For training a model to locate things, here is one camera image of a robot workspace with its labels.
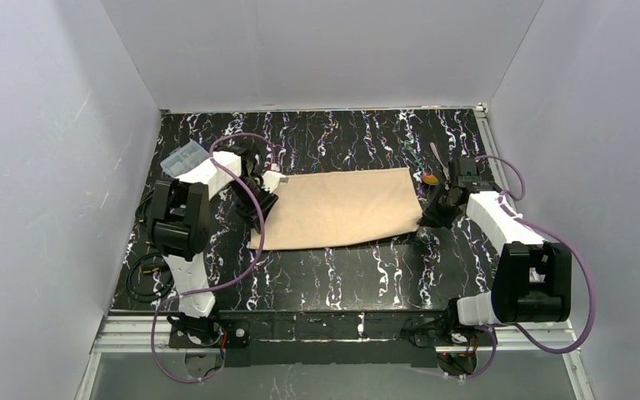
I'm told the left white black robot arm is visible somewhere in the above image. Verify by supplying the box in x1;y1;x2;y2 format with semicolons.
147;146;286;318

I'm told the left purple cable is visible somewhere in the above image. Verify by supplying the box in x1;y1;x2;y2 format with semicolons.
149;132;283;385

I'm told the aluminium frame rail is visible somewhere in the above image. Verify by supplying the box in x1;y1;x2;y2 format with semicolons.
92;312;582;354

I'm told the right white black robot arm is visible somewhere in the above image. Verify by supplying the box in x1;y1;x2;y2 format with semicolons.
418;158;572;327

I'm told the beige cloth napkin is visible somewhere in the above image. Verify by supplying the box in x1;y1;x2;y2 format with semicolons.
247;167;422;251

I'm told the black coiled cable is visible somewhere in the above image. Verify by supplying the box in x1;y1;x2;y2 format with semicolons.
125;187;180;305

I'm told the purple cable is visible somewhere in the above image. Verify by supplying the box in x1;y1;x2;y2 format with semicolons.
149;132;283;385
441;154;598;382

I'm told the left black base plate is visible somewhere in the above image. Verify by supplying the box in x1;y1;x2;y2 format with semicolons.
166;313;251;349

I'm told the clear plastic screw box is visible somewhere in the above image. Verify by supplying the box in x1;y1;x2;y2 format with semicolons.
160;140;209;178

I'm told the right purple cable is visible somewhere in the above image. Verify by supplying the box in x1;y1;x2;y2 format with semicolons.
441;154;598;382

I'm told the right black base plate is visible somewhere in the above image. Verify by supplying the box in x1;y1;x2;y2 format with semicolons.
402;314;493;351

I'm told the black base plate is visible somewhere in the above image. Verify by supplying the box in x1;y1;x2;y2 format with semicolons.
402;314;493;351
166;313;251;349

